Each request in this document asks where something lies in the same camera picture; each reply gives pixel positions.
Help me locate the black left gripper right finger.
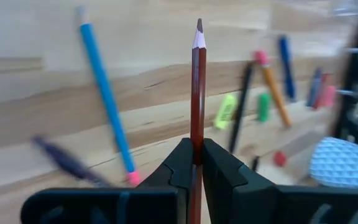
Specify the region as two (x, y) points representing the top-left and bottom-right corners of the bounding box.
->
(202, 138), (358, 224)

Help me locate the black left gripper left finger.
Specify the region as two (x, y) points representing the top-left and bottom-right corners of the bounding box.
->
(20, 138), (195, 224)

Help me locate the gray pen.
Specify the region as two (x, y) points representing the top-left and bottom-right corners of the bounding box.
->
(250, 155), (260, 172)

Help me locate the small red cap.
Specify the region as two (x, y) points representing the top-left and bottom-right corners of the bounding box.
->
(273, 151), (288, 168)

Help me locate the dark purple pen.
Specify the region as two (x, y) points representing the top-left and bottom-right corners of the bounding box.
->
(31, 135), (111, 187)

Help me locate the green eraser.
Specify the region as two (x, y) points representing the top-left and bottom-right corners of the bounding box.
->
(256, 92), (272, 123)

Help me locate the yellow-green eraser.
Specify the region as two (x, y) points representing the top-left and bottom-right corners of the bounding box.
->
(213, 93), (238, 131)

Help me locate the black click pen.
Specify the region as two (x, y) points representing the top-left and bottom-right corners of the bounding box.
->
(227, 61), (256, 154)

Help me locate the orange pencil with pink eraser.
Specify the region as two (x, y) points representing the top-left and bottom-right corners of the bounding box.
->
(253, 49), (293, 128)

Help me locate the brown pencil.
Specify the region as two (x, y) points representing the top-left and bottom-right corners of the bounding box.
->
(190, 17), (207, 224)

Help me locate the red pen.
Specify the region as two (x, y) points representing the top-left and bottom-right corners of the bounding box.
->
(312, 73), (331, 110)

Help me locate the blue pencil with pink eraser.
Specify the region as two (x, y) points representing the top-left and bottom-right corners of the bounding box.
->
(75, 6), (141, 187)

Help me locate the dark blue pen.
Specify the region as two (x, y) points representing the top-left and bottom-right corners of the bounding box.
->
(277, 34), (297, 102)

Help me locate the succulent in white pot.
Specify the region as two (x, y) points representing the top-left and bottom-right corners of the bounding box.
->
(309, 136), (358, 189)

